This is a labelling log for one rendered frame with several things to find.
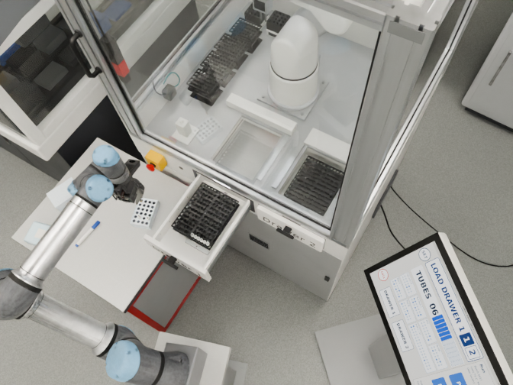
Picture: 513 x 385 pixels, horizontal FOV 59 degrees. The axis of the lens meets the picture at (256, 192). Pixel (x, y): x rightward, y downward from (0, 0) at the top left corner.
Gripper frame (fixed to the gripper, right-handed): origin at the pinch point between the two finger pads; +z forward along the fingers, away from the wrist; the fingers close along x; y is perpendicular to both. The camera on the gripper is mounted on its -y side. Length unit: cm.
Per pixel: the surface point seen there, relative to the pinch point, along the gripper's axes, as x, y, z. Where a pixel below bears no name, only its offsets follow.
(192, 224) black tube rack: 22.0, 5.3, 7.7
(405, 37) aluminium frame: 78, 4, -98
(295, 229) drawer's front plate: 62, 1, 6
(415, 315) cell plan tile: 104, 28, -8
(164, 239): 10.6, 11.6, 14.0
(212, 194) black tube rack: 25.7, -9.8, 10.8
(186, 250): 20.8, 14.6, 14.0
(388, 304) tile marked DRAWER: 97, 24, -2
